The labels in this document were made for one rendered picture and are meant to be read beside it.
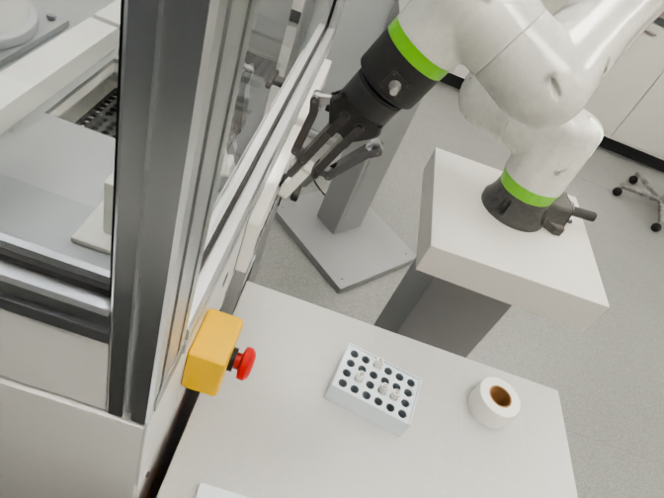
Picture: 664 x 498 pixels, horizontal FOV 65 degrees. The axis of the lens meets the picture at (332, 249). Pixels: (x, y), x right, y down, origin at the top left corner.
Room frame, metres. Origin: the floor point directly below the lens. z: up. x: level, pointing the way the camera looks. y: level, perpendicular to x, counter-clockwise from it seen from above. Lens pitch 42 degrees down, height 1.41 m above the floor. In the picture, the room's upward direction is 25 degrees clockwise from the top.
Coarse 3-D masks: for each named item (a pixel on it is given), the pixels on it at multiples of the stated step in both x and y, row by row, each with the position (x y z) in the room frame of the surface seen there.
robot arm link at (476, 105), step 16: (544, 0) 1.02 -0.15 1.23; (560, 0) 1.03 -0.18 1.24; (464, 80) 1.08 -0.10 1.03; (464, 96) 1.05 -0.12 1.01; (480, 96) 1.03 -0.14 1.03; (464, 112) 1.05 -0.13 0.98; (480, 112) 1.02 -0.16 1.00; (496, 112) 1.01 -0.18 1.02; (480, 128) 1.04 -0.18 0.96; (496, 128) 1.01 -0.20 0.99
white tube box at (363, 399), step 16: (352, 352) 0.51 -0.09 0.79; (368, 352) 0.51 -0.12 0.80; (336, 368) 0.48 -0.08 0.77; (352, 368) 0.47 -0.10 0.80; (368, 368) 0.49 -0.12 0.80; (384, 368) 0.50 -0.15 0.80; (336, 384) 0.44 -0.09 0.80; (352, 384) 0.45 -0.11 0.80; (368, 384) 0.47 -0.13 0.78; (400, 384) 0.48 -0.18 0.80; (416, 384) 0.50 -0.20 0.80; (336, 400) 0.43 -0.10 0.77; (352, 400) 0.43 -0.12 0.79; (368, 400) 0.43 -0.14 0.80; (384, 400) 0.45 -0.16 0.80; (400, 400) 0.46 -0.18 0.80; (416, 400) 0.47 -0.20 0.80; (368, 416) 0.43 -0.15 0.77; (384, 416) 0.43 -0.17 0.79; (400, 416) 0.44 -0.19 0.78; (400, 432) 0.42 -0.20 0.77
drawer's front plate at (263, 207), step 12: (288, 144) 0.74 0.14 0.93; (288, 156) 0.71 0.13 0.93; (276, 168) 0.67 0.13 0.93; (288, 168) 0.76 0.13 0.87; (276, 180) 0.64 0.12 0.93; (264, 192) 0.60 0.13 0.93; (276, 192) 0.65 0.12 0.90; (264, 204) 0.57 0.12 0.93; (252, 216) 0.54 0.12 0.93; (264, 216) 0.56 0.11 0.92; (252, 228) 0.53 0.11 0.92; (264, 228) 0.64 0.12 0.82; (252, 240) 0.53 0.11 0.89; (240, 252) 0.53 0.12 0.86; (252, 252) 0.55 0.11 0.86; (240, 264) 0.53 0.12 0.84
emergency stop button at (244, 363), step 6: (246, 348) 0.36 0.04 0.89; (252, 348) 0.37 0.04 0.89; (240, 354) 0.36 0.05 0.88; (246, 354) 0.35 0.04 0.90; (252, 354) 0.36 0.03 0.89; (240, 360) 0.35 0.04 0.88; (246, 360) 0.35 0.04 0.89; (252, 360) 0.35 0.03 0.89; (234, 366) 0.34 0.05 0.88; (240, 366) 0.34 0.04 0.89; (246, 366) 0.34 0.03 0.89; (252, 366) 0.35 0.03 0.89; (240, 372) 0.33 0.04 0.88; (246, 372) 0.34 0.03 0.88; (240, 378) 0.33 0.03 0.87
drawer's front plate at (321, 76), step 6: (324, 60) 1.11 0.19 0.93; (330, 60) 1.12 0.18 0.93; (324, 66) 1.08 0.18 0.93; (318, 72) 1.04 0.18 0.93; (324, 72) 1.06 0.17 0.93; (318, 78) 1.02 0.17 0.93; (324, 78) 1.04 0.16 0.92; (312, 84) 0.98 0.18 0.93; (318, 84) 0.99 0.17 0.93; (312, 90) 0.96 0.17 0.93; (306, 96) 0.93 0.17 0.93; (306, 102) 0.90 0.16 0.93; (306, 108) 0.88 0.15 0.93; (300, 114) 0.85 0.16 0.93; (306, 114) 0.86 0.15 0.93; (300, 120) 0.84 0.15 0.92; (294, 156) 0.87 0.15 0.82
